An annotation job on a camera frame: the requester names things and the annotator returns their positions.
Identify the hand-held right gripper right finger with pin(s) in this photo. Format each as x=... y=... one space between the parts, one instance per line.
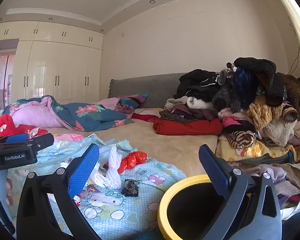
x=215 y=172

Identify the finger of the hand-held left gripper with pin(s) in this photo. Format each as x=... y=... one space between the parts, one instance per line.
x=16 y=138

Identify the yellow cartoon blanket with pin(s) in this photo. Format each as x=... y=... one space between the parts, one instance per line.
x=240 y=152

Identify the white foam net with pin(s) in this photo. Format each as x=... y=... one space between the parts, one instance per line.
x=113 y=177

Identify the white door frame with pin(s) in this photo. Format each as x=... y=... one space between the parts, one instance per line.
x=292 y=12

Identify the striped colourful pillow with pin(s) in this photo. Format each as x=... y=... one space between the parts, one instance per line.
x=132 y=101

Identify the grey padded headboard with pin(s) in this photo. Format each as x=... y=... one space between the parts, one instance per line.
x=160 y=87

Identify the yellow tape roll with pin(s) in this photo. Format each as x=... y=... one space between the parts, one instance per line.
x=165 y=205

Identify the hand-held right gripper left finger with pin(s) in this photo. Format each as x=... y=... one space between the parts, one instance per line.
x=83 y=170

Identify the person's left hand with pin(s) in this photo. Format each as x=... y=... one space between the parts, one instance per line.
x=9 y=187

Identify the red plastic bag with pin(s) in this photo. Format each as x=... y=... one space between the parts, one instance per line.
x=132 y=161

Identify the cream wardrobe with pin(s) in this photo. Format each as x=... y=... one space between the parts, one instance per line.
x=52 y=62

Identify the pink sticker door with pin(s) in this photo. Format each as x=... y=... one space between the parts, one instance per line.
x=5 y=80

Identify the blue floral quilt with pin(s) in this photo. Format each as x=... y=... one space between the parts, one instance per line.
x=90 y=115

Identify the red printed cloth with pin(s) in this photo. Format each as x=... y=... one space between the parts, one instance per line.
x=5 y=127

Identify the light blue cartoon blanket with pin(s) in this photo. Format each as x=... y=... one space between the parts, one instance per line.
x=115 y=212

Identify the red and cream pillow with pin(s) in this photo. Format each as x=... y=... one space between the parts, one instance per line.
x=146 y=117

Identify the red snack wrapper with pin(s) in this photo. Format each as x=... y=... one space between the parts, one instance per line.
x=88 y=192

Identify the pink cartoon blanket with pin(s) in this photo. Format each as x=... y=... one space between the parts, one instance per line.
x=70 y=137

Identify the pile of clothes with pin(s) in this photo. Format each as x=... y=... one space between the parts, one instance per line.
x=252 y=92

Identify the bed with beige sheet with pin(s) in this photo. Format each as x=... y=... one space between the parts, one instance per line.
x=165 y=142

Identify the black wrapper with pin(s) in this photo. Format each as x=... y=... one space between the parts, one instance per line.
x=130 y=188

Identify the red garment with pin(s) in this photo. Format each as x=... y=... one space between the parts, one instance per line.
x=190 y=127

